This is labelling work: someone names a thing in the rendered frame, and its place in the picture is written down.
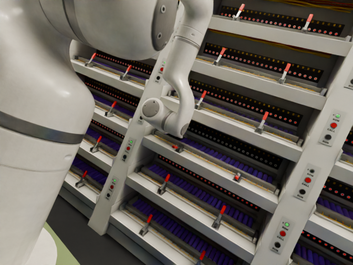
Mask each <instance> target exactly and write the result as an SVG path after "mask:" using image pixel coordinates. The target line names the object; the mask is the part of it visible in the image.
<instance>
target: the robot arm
mask: <svg viewBox="0 0 353 265"><path fill-rule="evenodd" d="M180 1H181V3H182V4H183V6H184V12H183V15H182V18H181V21H180V24H179V27H178V30H177V32H176V35H175V37H174V40H173V43H172V46H171V49H170V51H169V54H168V57H167V60H166V62H165V65H164V68H163V72H162V77H163V79H164V80H165V81H166V82H167V83H168V84H169V85H171V86H172V87H173V88H174V89H175V91H176V92H177V94H178V97H179V109H178V112H177V113H176V112H174V111H172V110H170V109H169V108H168V107H166V106H165V105H164V104H163V103H162V101H161V100H159V99H157V98H150V99H147V100H146V101H145V102H144V103H143V104H142V106H141V108H140V115H141V117H142V118H143V119H144V120H145V121H146V122H148V123H149V124H150V125H152V126H153V127H154V128H156V129H157V130H158V131H160V132H162V133H164V134H171V135H173V136H175V137H179V138H180V139H182V138H183V137H185V138H187V135H186V134H185V132H186V130H187V128H188V126H189V123H190V121H191V118H192V116H193V112H194V106H195V103H194V96H193V92H192V90H191V88H190V85H189V82H188V75H189V73H190V70H191V68H192V65H193V63H194V60H195V58H196V56H197V53H198V51H199V49H200V46H201V44H202V41H203V38H204V35H205V33H206V30H207V28H208V25H209V23H210V20H211V17H212V13H213V0H180ZM177 10H178V0H0V265H55V264H56V260H57V247H56V244H55V241H54V240H53V238H52V236H51V235H50V234H49V233H48V231H47V230H46V229H45V228H43V226H44V224H45V222H46V220H47V218H48V215H49V213H50V211H51V209H52V207H53V204H54V202H55V200H56V198H57V196H58V193H59V191H60V189H61V187H62V185H63V182H64V180H65V178H66V176H67V174H68V171H69V169H70V166H71V164H72V162H73V160H74V158H75V155H76V153H77V151H78V149H79V147H80V144H81V142H82V140H83V138H84V136H85V134H86V131H87V129H88V127H89V124H90V122H91V119H92V117H93V114H94V110H95V100H94V98H93V95H92V94H91V92H90V90H89V89H88V87H87V86H86V85H85V84H84V83H83V81H82V80H81V79H80V78H79V77H78V76H77V74H76V72H75V70H74V68H73V66H72V64H71V60H70V54H69V49H70V44H71V41H72V40H76V41H78V42H80V43H83V44H85V45H88V46H90V47H93V48H95V49H98V50H100V51H102V52H105V53H107V54H110V55H112V56H116V57H119V58H123V59H127V60H144V59H148V58H151V57H153V56H155V55H157V54H158V53H159V52H161V51H162V50H163V49H164V48H165V47H166V45H167V43H168V42H169V40H170V38H171V35H172V34H173V32H174V24H175V20H176V15H177Z"/></svg>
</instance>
